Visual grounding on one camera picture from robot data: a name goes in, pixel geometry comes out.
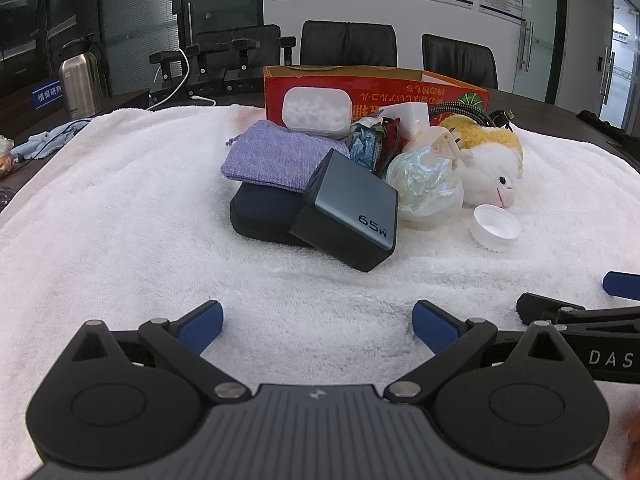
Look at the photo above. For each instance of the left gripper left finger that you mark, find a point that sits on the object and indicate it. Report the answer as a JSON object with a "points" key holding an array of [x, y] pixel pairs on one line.
{"points": [[177, 347]]}

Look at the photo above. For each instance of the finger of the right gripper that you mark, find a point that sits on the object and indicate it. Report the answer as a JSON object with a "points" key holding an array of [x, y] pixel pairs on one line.
{"points": [[623, 285], [532, 307]]}

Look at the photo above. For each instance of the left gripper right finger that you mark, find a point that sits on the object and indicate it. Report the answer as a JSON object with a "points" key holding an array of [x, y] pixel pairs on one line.
{"points": [[458, 346]]}

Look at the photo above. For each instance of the white bottle cap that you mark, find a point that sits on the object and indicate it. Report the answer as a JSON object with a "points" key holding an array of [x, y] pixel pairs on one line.
{"points": [[495, 228]]}

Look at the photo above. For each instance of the sheep plush toy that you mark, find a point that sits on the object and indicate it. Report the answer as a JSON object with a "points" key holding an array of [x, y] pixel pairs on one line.
{"points": [[489, 163]]}

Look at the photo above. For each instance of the dark navy case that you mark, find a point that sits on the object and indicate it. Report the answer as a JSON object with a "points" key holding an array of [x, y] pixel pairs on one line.
{"points": [[265, 213]]}

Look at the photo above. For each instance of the iridescent plastic bag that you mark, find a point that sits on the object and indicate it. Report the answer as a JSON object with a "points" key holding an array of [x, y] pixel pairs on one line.
{"points": [[429, 191]]}

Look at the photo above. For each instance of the grey 65W charger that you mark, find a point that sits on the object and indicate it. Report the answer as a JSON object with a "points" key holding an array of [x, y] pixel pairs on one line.
{"points": [[348, 213]]}

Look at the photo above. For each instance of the red snack wrapper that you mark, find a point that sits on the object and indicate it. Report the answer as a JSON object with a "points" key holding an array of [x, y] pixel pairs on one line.
{"points": [[391, 145]]}

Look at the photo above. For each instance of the purple knit pouch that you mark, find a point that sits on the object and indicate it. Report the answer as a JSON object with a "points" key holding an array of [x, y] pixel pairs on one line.
{"points": [[267, 154]]}

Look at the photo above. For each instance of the blue snack packet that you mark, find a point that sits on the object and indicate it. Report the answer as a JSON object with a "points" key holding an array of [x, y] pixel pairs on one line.
{"points": [[365, 141]]}

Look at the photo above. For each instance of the white pill box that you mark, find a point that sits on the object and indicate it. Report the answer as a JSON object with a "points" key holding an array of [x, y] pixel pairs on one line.
{"points": [[317, 111]]}

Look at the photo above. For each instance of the person right hand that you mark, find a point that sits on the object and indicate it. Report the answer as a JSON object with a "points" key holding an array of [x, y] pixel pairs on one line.
{"points": [[634, 439]]}

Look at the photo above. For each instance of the white fluffy towel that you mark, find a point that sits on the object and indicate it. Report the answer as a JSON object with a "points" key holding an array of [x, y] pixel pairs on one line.
{"points": [[130, 221]]}

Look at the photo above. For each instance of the white paper box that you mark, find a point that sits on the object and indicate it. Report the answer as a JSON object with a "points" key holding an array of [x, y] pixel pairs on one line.
{"points": [[413, 117]]}

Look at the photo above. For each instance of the light blue cloth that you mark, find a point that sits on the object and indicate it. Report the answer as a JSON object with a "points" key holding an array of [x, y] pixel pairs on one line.
{"points": [[42, 145]]}

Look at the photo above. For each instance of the black office chair right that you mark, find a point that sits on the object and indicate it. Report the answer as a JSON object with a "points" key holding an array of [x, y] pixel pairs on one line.
{"points": [[461, 60]]}

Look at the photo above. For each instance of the black office chair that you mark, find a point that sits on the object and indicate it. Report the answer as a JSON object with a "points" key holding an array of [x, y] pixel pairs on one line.
{"points": [[326, 43], [238, 52], [461, 60]]}

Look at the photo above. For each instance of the red cardboard box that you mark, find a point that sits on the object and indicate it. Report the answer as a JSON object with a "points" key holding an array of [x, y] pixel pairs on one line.
{"points": [[369, 87]]}

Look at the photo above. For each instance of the black stand rack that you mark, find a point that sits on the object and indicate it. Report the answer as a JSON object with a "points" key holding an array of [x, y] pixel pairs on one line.
{"points": [[178, 77]]}

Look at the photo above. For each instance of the steel thermos jug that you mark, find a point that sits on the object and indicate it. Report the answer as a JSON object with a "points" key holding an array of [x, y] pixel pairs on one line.
{"points": [[81, 86]]}

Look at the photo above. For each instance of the black office chair left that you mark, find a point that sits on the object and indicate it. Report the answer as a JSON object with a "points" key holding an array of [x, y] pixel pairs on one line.
{"points": [[238, 52]]}

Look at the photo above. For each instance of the black office chair middle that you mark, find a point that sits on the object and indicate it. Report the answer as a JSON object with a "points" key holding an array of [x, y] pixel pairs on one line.
{"points": [[326, 43]]}

